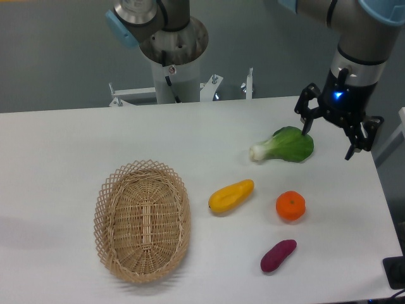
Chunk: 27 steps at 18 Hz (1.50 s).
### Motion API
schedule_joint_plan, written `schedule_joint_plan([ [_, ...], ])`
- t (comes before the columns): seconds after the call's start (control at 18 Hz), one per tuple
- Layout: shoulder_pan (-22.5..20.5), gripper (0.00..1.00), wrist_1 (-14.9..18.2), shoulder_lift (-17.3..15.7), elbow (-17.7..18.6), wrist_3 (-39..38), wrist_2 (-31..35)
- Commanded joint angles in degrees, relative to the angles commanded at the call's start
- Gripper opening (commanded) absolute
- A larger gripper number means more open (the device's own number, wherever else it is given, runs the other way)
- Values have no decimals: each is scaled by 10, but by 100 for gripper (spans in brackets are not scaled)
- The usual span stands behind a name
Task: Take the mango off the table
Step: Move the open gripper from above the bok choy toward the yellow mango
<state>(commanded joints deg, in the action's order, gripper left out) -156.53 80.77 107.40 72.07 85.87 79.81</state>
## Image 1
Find white metal base bracket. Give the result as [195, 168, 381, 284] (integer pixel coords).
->
[109, 67, 255, 107]

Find green bok choy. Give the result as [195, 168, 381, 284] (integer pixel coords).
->
[249, 126, 315, 163]

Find purple sweet potato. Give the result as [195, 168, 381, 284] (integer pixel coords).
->
[260, 239, 297, 273]

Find black device at table edge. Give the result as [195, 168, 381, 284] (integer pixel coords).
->
[383, 256, 404, 289]

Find orange tangerine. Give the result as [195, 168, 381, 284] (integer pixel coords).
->
[275, 191, 306, 221]

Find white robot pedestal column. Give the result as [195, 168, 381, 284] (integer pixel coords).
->
[151, 61, 200, 104]

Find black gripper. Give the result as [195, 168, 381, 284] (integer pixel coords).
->
[294, 71, 384, 160]

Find black cable on pedestal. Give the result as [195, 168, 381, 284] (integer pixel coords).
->
[161, 50, 182, 104]

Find white frame at right edge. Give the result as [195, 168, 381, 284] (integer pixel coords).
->
[375, 107, 404, 168]

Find yellow mango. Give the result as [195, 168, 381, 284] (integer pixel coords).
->
[208, 179, 254, 213]

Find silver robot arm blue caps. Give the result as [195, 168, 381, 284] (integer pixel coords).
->
[105, 1, 404, 158]

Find woven wicker oval basket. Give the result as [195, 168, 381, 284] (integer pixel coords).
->
[94, 160, 191, 284]

